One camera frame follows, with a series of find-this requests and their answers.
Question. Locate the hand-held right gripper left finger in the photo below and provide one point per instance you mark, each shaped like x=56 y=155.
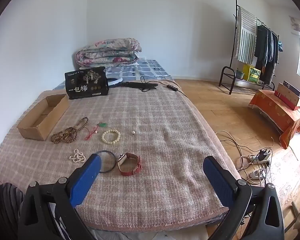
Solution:
x=86 y=177

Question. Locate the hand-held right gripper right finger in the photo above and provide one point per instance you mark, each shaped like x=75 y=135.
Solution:
x=218 y=180

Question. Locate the cardboard box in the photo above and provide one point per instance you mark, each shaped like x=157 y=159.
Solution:
x=30 y=132

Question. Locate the white power strip with charger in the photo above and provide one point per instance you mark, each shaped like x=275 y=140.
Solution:
x=262 y=158

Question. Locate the pink plaid blanket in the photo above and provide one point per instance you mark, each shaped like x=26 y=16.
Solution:
x=152 y=130

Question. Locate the dark striped cloth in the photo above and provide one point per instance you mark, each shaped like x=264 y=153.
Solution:
x=6 y=205

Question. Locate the black snack bag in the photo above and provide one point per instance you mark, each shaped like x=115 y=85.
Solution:
x=87 y=87

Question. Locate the orange cloth covered table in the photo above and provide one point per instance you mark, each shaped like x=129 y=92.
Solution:
x=277 y=110

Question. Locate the red long box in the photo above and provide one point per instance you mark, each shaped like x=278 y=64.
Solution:
x=286 y=102

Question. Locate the black folded tripod stand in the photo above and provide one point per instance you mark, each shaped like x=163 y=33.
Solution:
x=140 y=86

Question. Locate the small plant pot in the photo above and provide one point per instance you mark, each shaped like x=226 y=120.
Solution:
x=240 y=74

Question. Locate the tan long box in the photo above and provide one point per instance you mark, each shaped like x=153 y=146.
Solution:
x=288 y=97

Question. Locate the yellow plastic crate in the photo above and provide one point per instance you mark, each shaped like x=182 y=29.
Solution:
x=252 y=73

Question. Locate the black metal clothes rack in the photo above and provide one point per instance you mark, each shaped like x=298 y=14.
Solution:
x=227 y=67

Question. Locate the dark blue long box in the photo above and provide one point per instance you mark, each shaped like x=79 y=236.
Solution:
x=292 y=87

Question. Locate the blue patterned bed sheet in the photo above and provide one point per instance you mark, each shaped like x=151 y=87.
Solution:
x=145 y=70

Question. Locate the folded floral quilt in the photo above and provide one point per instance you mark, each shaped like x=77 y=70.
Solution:
x=107 y=52

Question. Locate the hanging dark clothes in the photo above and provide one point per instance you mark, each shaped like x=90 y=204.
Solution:
x=265 y=50

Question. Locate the striped hanging towel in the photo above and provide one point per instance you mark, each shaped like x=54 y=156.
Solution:
x=246 y=37

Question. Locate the teal hanging garment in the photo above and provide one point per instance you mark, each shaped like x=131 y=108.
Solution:
x=280 y=46

